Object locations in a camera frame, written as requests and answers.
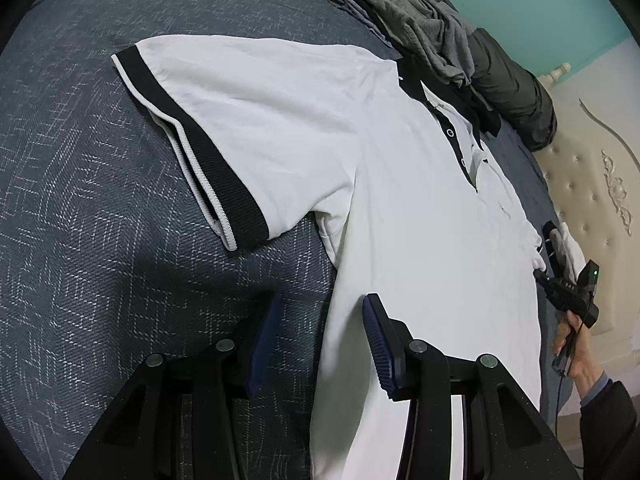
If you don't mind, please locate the white polo shirt black trim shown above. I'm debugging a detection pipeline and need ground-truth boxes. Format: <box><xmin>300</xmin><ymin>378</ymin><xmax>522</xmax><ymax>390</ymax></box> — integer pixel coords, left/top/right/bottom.
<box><xmin>113</xmin><ymin>35</ymin><xmax>542</xmax><ymax>479</ymax></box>

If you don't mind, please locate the person's right forearm sleeve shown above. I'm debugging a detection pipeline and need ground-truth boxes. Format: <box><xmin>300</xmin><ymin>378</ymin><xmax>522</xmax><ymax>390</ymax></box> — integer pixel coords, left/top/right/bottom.
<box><xmin>579</xmin><ymin>373</ymin><xmax>639</xmax><ymax>480</ymax></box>

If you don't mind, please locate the folded white clothes stack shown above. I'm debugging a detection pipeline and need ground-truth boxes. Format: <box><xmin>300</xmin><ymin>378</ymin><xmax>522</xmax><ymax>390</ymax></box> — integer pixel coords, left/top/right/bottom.
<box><xmin>542</xmin><ymin>221</ymin><xmax>586</xmax><ymax>283</ymax></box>

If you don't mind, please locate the person's right hand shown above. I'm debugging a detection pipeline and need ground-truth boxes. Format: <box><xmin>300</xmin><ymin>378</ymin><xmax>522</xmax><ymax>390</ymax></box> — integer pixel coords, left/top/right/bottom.
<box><xmin>552</xmin><ymin>310</ymin><xmax>604</xmax><ymax>400</ymax></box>

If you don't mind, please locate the cream tufted headboard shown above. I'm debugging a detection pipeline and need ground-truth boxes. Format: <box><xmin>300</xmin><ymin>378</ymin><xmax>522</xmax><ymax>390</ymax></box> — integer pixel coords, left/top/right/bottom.
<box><xmin>535</xmin><ymin>63</ymin><xmax>639</xmax><ymax>375</ymax></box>

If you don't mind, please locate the dark grey rolled duvet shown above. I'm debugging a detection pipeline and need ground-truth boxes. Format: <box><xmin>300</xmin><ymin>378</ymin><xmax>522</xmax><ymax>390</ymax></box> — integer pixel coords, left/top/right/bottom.
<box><xmin>468</xmin><ymin>28</ymin><xmax>558</xmax><ymax>152</ymax></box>

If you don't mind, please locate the grey crumpled garment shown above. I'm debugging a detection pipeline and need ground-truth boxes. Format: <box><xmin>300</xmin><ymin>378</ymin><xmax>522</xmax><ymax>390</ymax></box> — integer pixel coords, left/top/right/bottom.
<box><xmin>367</xmin><ymin>0</ymin><xmax>475</xmax><ymax>87</ymax></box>

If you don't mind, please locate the black garment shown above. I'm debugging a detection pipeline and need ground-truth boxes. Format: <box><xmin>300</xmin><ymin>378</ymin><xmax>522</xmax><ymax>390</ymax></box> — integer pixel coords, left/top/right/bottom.
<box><xmin>333</xmin><ymin>0</ymin><xmax>501</xmax><ymax>134</ymax></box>

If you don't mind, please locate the black tracker camera box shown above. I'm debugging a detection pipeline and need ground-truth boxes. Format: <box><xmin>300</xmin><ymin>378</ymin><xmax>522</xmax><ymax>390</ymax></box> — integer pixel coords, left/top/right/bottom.
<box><xmin>577</xmin><ymin>260</ymin><xmax>600</xmax><ymax>300</ymax></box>

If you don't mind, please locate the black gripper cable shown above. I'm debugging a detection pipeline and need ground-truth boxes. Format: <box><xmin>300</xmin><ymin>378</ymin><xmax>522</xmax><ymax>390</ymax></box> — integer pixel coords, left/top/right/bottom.
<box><xmin>552</xmin><ymin>324</ymin><xmax>586</xmax><ymax>470</ymax></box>

